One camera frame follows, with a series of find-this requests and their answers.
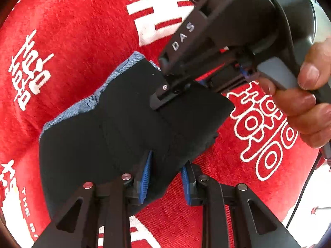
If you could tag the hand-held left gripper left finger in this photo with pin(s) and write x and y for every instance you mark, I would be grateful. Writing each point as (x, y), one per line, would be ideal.
(145, 171)

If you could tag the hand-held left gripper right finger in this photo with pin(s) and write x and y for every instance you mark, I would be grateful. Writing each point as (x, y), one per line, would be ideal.
(185, 183)

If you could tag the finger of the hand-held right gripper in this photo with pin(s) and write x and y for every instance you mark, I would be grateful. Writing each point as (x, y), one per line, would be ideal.
(165, 93)
(230, 82)

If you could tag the red printed blanket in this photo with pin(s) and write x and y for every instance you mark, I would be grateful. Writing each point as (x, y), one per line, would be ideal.
(77, 44)

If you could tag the black pants with blue trim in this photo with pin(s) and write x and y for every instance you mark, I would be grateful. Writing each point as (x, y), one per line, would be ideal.
(116, 139)

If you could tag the person's right hand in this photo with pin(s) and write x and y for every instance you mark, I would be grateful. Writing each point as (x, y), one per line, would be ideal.
(297, 108)

